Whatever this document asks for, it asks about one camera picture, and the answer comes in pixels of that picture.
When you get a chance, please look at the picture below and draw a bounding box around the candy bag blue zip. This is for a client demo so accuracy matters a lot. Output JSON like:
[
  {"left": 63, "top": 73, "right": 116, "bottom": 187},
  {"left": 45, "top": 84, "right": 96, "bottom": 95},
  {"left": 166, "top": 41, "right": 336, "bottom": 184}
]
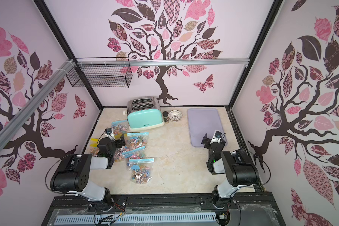
[
  {"left": 124, "top": 132, "right": 149, "bottom": 150},
  {"left": 114, "top": 146, "right": 146, "bottom": 162},
  {"left": 129, "top": 158, "right": 154, "bottom": 184}
]

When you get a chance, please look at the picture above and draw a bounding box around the lavender plastic tray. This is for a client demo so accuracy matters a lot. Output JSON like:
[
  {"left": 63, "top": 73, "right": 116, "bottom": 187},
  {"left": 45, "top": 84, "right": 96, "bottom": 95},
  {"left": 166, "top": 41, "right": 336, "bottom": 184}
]
[{"left": 187, "top": 108, "right": 224, "bottom": 147}]

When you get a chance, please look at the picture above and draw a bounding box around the candy bag blue zip front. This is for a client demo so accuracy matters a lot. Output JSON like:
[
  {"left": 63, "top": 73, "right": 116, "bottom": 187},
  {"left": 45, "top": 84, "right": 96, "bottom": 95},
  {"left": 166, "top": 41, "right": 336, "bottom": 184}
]
[{"left": 129, "top": 158, "right": 154, "bottom": 184}]

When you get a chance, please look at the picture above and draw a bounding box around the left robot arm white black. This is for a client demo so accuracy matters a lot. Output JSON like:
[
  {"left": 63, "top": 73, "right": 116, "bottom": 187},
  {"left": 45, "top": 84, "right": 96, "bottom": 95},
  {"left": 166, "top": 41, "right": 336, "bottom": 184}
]
[{"left": 46, "top": 135, "right": 125, "bottom": 211}]

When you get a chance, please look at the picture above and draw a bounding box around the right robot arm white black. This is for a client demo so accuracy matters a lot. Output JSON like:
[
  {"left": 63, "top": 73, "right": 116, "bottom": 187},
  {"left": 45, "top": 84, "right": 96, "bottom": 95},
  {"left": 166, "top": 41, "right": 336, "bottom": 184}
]
[{"left": 201, "top": 131, "right": 261, "bottom": 210}]

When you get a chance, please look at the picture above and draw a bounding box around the candy bag yellow zip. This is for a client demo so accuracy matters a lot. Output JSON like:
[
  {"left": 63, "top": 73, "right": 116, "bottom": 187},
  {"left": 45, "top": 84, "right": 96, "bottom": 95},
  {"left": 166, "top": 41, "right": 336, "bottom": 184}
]
[{"left": 89, "top": 138, "right": 99, "bottom": 156}]

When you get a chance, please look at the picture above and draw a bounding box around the candy bag near toaster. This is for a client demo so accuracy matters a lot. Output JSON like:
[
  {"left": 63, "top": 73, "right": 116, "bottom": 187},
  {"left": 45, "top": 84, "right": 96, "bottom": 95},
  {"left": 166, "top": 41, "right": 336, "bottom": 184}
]
[{"left": 111, "top": 120, "right": 129, "bottom": 135}]

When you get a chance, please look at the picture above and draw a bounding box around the mint green toaster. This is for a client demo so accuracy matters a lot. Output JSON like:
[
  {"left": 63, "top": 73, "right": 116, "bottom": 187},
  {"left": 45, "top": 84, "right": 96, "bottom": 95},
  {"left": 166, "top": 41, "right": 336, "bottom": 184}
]
[{"left": 126, "top": 96, "right": 165, "bottom": 132}]

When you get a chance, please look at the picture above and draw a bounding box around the white sink strainer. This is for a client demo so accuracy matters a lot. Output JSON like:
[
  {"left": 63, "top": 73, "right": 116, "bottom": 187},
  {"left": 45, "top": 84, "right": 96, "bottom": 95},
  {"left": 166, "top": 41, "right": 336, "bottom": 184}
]
[{"left": 168, "top": 110, "right": 183, "bottom": 121}]

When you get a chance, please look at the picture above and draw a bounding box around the small dark spice jar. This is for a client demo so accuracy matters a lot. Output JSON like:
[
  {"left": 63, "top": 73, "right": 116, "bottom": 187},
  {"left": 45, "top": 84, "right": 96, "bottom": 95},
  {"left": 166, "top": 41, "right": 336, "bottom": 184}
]
[{"left": 163, "top": 111, "right": 170, "bottom": 123}]

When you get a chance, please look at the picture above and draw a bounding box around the black wire basket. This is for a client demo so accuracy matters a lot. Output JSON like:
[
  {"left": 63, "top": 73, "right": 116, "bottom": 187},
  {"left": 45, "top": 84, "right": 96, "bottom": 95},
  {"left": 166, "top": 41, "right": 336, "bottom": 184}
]
[{"left": 66, "top": 56, "right": 133, "bottom": 88}]

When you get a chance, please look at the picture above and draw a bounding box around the white cable duct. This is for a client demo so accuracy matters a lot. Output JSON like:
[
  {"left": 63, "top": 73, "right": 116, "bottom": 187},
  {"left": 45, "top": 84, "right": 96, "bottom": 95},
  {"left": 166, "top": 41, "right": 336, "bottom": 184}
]
[{"left": 50, "top": 212, "right": 217, "bottom": 226}]

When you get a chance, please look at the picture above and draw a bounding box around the black base frame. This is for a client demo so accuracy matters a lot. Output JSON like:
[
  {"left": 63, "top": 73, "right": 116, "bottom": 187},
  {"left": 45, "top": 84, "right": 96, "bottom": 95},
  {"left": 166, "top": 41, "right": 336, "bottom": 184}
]
[{"left": 42, "top": 192, "right": 285, "bottom": 226}]

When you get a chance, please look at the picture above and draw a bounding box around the aluminium rail back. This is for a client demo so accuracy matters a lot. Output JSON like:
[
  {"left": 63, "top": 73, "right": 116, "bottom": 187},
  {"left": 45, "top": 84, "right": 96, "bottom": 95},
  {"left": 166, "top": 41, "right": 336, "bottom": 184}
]
[{"left": 77, "top": 58, "right": 250, "bottom": 66}]

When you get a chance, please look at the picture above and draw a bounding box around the aluminium rail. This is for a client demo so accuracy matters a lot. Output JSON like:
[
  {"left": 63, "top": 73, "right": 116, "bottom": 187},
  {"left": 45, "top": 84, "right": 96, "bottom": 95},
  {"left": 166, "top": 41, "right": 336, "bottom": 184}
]
[
  {"left": 77, "top": 58, "right": 250, "bottom": 66},
  {"left": 0, "top": 59, "right": 74, "bottom": 152}
]

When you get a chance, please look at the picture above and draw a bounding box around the aluminium rail left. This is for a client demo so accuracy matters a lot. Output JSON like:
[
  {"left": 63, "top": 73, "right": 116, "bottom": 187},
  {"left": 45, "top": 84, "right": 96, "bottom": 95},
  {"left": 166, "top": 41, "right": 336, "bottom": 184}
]
[{"left": 0, "top": 59, "right": 74, "bottom": 152}]

